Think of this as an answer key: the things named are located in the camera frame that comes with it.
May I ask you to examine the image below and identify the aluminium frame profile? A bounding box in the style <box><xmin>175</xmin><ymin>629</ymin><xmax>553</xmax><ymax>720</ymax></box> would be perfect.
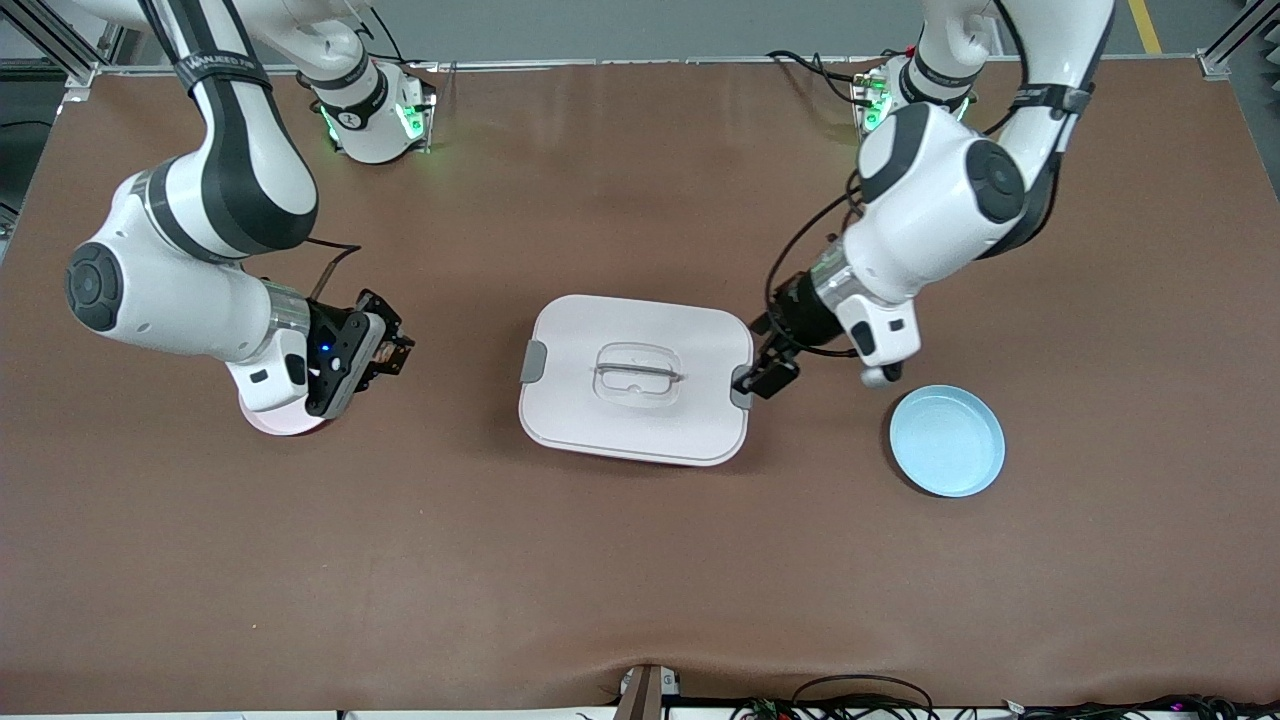
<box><xmin>0</xmin><ymin>0</ymin><xmax>136</xmax><ymax>89</ymax></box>
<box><xmin>1198</xmin><ymin>0</ymin><xmax>1280</xmax><ymax>83</ymax></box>

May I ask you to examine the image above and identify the pink round plate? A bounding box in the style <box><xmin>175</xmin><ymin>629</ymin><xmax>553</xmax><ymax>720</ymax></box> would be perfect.
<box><xmin>240</xmin><ymin>395</ymin><xmax>336</xmax><ymax>437</ymax></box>

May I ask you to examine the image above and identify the brown camera mounting post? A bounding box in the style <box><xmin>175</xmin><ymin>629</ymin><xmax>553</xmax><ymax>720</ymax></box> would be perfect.
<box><xmin>615</xmin><ymin>663</ymin><xmax>683</xmax><ymax>720</ymax></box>

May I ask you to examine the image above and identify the light blue round plate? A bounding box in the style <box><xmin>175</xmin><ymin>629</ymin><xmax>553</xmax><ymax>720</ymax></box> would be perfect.
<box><xmin>888</xmin><ymin>384</ymin><xmax>1006</xmax><ymax>498</ymax></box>

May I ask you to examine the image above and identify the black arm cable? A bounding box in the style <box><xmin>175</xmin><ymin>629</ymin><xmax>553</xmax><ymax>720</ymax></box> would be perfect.
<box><xmin>765</xmin><ymin>170</ymin><xmax>871</xmax><ymax>361</ymax></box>
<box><xmin>300</xmin><ymin>237</ymin><xmax>362</xmax><ymax>301</ymax></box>

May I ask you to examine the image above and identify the white lidded storage box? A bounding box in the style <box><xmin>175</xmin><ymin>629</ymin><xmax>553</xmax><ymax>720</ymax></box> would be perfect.
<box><xmin>518</xmin><ymin>293</ymin><xmax>757</xmax><ymax>468</ymax></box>

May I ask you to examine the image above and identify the black cable bundle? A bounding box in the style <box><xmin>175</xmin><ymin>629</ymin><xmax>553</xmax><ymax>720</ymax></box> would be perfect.
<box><xmin>1010</xmin><ymin>694</ymin><xmax>1280</xmax><ymax>720</ymax></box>

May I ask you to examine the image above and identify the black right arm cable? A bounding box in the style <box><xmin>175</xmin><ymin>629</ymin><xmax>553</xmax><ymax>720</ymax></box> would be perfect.
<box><xmin>300</xmin><ymin>237</ymin><xmax>362</xmax><ymax>301</ymax></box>

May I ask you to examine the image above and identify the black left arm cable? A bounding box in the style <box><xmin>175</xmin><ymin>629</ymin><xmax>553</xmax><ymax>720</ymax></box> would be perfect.
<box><xmin>765</xmin><ymin>170</ymin><xmax>871</xmax><ymax>361</ymax></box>

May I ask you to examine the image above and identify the black cable loop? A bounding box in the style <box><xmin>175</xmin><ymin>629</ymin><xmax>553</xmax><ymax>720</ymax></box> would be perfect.
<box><xmin>790</xmin><ymin>674</ymin><xmax>937</xmax><ymax>720</ymax></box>

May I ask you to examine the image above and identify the black base cable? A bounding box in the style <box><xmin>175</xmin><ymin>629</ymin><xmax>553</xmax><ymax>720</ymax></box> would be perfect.
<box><xmin>345</xmin><ymin>8</ymin><xmax>413</xmax><ymax>67</ymax></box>
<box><xmin>767</xmin><ymin>50</ymin><xmax>873</xmax><ymax>103</ymax></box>

